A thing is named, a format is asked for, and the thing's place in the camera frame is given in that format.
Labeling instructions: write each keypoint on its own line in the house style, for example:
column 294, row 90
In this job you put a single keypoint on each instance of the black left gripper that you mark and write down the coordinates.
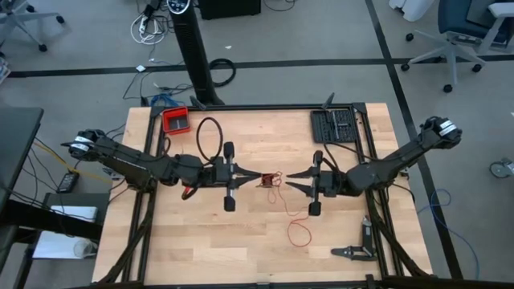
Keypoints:
column 229, row 176

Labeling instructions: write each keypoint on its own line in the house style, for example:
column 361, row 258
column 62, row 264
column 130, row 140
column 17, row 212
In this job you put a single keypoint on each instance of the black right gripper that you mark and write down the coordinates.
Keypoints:
column 317, row 184

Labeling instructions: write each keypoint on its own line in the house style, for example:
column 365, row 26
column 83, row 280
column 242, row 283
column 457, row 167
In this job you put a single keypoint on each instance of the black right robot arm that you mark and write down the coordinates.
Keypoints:
column 401, row 154

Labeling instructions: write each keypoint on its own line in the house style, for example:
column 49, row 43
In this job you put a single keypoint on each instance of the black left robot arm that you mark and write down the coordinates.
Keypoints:
column 128, row 160

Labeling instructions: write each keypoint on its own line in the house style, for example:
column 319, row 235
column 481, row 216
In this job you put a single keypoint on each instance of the black screwdriver bit case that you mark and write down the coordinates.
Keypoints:
column 333, row 126

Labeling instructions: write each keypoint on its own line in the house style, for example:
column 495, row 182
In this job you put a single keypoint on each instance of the small red clip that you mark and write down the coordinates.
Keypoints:
column 186, row 195

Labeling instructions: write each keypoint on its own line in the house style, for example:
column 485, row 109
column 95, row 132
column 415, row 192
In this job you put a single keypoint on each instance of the black clamp tool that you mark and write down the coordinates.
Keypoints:
column 366, row 237

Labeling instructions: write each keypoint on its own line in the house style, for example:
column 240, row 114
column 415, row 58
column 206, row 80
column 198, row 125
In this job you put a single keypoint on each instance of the red plastic bin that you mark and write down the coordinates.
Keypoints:
column 176, row 122

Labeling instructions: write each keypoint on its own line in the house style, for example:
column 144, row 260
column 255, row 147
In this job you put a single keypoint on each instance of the small white adapter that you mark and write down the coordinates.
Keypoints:
column 141, row 68

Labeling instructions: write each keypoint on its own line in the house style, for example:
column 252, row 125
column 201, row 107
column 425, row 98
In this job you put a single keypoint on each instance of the black cabinet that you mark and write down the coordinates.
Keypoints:
column 229, row 8

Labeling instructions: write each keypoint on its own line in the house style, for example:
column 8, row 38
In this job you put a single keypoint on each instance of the clear plastic cup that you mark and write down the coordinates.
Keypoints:
column 84, row 249

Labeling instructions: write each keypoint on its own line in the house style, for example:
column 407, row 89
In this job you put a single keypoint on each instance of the white box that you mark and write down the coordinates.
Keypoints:
column 72, row 212

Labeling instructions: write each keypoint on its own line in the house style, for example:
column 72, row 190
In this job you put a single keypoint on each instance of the black power adapter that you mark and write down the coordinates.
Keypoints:
column 68, row 181

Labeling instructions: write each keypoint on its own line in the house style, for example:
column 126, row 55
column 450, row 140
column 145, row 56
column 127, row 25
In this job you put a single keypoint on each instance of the white plastic object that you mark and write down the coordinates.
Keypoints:
column 413, row 10

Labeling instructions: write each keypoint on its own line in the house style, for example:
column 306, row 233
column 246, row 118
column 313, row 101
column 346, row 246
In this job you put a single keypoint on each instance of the blue and white office chair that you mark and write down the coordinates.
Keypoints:
column 462, row 16

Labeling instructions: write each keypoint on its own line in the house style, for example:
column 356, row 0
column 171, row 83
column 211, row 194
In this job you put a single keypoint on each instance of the black desk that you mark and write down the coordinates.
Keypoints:
column 16, row 140

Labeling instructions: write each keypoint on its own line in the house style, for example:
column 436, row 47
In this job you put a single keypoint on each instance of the person's shoe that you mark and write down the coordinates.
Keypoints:
column 4, row 70

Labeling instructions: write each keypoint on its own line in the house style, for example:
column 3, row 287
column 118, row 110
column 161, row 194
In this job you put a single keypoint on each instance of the grey office chair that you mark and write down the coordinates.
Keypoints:
column 24, row 18

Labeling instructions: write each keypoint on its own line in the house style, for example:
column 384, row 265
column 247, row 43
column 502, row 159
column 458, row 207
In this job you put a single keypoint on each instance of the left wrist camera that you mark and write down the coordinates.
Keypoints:
column 218, row 176

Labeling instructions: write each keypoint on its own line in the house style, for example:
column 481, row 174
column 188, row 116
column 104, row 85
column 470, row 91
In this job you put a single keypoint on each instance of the black aluminium table frame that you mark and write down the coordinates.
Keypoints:
column 261, row 107

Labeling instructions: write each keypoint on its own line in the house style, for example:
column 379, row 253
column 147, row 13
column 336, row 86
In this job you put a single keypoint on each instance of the black side table frame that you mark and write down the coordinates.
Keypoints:
column 48, row 221

